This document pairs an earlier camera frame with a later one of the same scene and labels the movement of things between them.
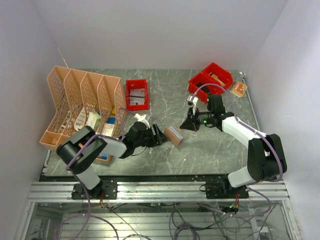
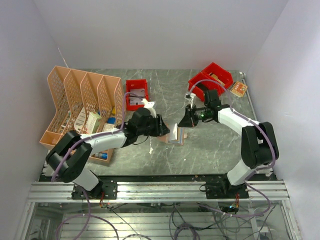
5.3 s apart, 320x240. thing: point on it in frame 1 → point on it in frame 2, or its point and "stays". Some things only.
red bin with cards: x=136 y=94 stays
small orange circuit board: x=238 y=89 stays
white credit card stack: x=136 y=96 stays
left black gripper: x=156 y=140 → x=160 y=129
